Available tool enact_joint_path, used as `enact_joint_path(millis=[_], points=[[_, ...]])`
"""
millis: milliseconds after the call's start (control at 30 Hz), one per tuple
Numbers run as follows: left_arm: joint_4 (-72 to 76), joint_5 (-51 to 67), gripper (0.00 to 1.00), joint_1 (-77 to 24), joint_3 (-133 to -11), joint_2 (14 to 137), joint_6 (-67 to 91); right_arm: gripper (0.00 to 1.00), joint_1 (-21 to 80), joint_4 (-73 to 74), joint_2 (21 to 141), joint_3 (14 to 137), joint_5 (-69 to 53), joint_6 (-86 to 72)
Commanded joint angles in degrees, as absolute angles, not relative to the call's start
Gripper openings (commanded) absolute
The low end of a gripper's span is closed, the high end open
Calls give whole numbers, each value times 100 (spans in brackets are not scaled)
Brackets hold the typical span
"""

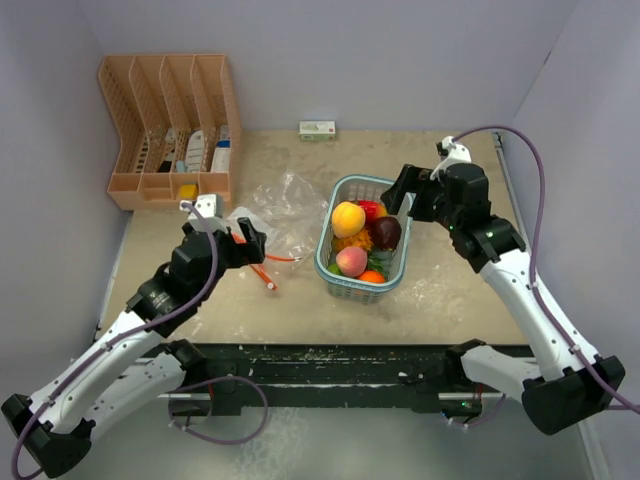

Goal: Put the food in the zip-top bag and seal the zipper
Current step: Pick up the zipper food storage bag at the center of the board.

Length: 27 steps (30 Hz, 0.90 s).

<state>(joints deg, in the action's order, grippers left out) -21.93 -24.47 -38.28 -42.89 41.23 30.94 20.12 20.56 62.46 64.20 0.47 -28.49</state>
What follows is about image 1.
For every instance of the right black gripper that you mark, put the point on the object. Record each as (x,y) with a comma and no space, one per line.
(408,181)

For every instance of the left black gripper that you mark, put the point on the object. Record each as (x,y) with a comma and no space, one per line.
(249,252)

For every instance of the clear orange-zip bag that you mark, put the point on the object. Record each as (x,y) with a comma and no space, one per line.
(291,212)

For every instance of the yellow peach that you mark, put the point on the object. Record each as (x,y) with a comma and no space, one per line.
(347,219)

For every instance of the pink peach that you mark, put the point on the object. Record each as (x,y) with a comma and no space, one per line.
(352,261)

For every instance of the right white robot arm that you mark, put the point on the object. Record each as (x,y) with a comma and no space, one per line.
(568,380)

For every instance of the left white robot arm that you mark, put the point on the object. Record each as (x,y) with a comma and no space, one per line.
(134,362)

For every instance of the dark purple fruit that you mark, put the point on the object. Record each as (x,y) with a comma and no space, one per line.
(385,233)

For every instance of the blue plastic basket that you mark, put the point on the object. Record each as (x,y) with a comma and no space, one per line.
(391,264)

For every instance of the green lime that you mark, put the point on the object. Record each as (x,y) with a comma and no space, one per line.
(334,269)

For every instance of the yellow sponge block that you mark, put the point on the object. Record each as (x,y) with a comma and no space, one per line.
(188,192)

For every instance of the white blue bottle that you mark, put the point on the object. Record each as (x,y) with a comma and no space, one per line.
(222,152)

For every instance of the small green white box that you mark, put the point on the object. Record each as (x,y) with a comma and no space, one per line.
(317,131)

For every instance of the white pack in organizer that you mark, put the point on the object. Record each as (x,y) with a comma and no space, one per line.
(195,152)

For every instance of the orange file organizer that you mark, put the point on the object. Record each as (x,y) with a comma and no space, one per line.
(156,102)

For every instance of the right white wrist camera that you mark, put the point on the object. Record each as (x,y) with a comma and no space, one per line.
(450,153)

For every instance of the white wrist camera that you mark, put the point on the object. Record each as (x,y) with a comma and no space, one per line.
(450,153)
(210,207)

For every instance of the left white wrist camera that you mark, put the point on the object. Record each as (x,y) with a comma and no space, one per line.
(210,207)

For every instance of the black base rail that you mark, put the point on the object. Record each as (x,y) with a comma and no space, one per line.
(420,378)

